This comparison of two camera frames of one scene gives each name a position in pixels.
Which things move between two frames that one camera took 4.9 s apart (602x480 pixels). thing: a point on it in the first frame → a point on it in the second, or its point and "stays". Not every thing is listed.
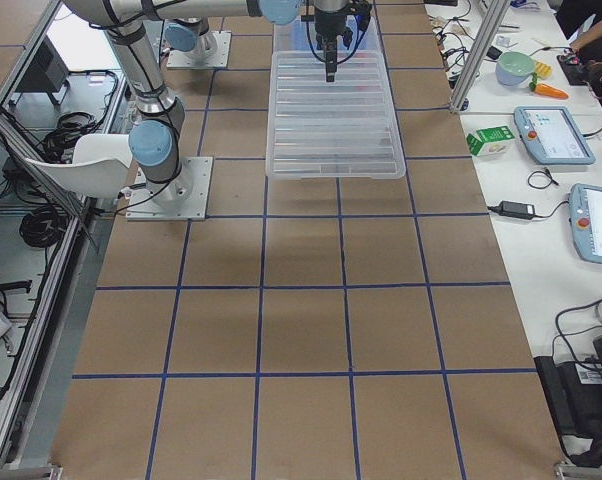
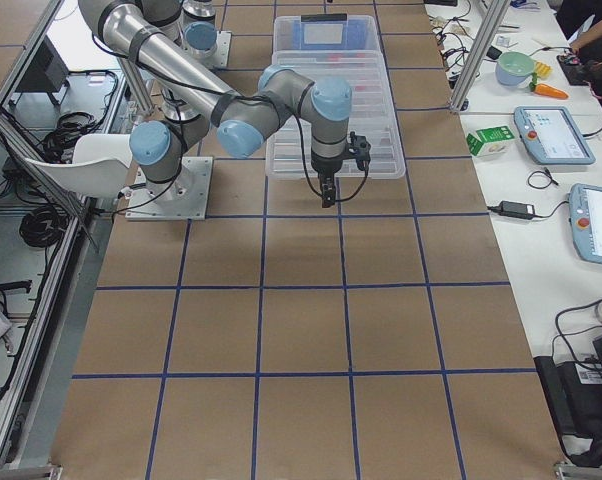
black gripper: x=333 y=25 → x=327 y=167
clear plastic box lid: x=346 y=129 stays
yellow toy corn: x=543 y=70 stays
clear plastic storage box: x=295 y=46 stays
